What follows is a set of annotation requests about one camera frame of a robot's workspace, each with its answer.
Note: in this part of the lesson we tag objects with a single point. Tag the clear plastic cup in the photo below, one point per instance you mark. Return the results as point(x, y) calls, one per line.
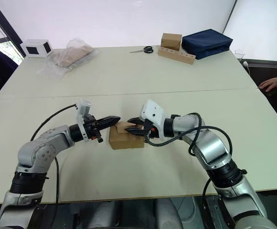
point(239, 54)

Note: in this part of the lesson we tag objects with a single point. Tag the closed brown cardboard box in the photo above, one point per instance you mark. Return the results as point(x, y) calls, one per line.
point(170, 41)

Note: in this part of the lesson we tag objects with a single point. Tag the small cardboard box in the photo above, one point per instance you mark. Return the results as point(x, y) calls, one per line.
point(125, 140)

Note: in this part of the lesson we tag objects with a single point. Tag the bystander bare hand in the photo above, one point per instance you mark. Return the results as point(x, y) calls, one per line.
point(273, 84)

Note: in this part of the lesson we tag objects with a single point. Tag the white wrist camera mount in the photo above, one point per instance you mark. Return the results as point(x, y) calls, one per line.
point(83, 108)
point(154, 112)

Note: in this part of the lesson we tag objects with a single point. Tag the wooden block with holes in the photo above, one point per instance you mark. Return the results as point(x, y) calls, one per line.
point(176, 56)

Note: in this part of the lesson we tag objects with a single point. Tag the black window frame bar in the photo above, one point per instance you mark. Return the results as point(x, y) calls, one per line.
point(3, 22)

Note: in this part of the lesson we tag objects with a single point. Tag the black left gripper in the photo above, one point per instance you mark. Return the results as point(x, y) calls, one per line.
point(90, 127)

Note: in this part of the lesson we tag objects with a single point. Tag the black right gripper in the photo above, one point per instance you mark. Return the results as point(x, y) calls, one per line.
point(148, 127)

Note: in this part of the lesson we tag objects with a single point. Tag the navy blue fabric bag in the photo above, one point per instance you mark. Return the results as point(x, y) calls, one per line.
point(206, 43)

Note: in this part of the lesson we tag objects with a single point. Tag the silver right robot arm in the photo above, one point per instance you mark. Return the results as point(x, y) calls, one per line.
point(215, 148)

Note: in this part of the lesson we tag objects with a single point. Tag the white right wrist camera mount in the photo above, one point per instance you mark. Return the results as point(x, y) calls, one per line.
point(154, 112)

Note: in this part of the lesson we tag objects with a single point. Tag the white cube with black squares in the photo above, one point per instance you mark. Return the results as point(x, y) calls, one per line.
point(34, 48)

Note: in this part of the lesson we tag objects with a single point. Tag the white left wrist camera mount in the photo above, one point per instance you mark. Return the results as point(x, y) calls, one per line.
point(83, 108)

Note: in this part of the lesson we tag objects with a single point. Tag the clear plastic bag of cardboard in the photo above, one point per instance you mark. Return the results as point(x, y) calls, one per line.
point(69, 57)

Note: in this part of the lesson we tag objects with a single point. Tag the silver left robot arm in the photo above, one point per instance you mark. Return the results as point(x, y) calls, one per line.
point(40, 152)

